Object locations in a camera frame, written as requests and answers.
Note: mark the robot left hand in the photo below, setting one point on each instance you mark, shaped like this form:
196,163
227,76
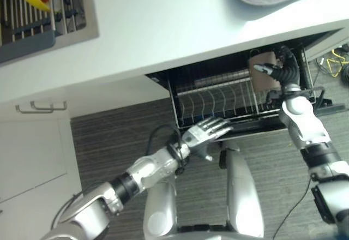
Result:
200,133

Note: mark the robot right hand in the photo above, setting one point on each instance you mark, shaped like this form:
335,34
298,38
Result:
289,72

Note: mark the brown cup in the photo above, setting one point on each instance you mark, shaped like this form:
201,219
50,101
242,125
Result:
264,81

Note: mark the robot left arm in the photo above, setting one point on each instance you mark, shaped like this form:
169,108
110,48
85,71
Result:
147,169

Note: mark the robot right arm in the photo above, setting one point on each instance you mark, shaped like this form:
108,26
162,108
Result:
305,120

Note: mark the black dishwasher drawer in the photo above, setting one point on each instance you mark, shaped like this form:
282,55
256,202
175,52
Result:
245,131

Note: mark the robot right leg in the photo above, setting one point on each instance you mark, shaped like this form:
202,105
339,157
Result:
242,185

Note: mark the robot leg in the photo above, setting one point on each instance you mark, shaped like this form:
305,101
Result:
242,185
161,210

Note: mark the robot left leg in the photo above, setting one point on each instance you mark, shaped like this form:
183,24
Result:
161,210

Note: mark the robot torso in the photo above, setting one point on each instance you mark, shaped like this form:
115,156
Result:
207,233

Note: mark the steel sink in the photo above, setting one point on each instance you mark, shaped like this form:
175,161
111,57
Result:
91,19

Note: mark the white cabinet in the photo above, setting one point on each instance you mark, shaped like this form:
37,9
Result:
32,155

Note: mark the dark grey sink rack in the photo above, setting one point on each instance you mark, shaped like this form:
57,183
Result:
30,39

